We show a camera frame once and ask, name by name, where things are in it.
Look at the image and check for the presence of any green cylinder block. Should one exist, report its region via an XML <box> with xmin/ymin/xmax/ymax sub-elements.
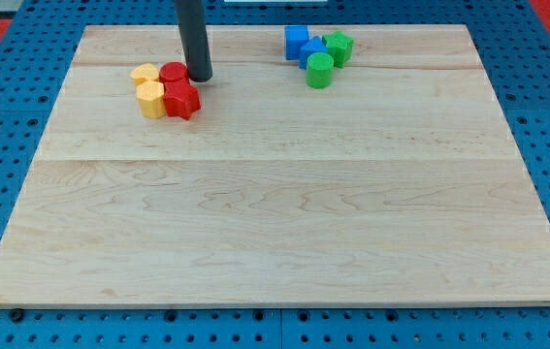
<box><xmin>306</xmin><ymin>52</ymin><xmax>334</xmax><ymax>89</ymax></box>

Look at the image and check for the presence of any red star block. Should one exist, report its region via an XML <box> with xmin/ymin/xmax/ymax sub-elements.
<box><xmin>163</xmin><ymin>79</ymin><xmax>201</xmax><ymax>120</ymax></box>

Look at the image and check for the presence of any light wooden board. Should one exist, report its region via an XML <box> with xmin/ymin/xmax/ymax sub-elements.
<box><xmin>0</xmin><ymin>24</ymin><xmax>550</xmax><ymax>309</ymax></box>

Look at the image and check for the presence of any blue triangle block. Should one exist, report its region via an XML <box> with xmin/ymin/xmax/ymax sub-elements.
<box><xmin>299</xmin><ymin>36</ymin><xmax>329</xmax><ymax>70</ymax></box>

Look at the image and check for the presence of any blue cube block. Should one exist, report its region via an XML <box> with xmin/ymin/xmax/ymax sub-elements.
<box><xmin>284</xmin><ymin>25</ymin><xmax>309</xmax><ymax>60</ymax></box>

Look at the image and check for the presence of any green star block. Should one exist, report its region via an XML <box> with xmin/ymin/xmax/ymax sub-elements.
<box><xmin>322</xmin><ymin>30</ymin><xmax>354</xmax><ymax>69</ymax></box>

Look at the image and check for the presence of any red cylinder block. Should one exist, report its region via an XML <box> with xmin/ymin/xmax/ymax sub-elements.
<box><xmin>159</xmin><ymin>61</ymin><xmax>189</xmax><ymax>83</ymax></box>

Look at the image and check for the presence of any yellow hexagon block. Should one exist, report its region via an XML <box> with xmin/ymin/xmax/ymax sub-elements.
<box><xmin>136</xmin><ymin>80</ymin><xmax>166</xmax><ymax>119</ymax></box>

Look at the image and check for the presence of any yellow heart block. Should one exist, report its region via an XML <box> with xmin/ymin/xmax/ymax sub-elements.
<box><xmin>130</xmin><ymin>63</ymin><xmax>159</xmax><ymax>87</ymax></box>

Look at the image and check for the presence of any dark grey cylindrical pointer rod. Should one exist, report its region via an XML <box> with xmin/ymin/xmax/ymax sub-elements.
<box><xmin>174</xmin><ymin>0</ymin><xmax>212</xmax><ymax>82</ymax></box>

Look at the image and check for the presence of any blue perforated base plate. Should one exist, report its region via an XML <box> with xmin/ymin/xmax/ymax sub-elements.
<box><xmin>0</xmin><ymin>1</ymin><xmax>550</xmax><ymax>348</ymax></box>

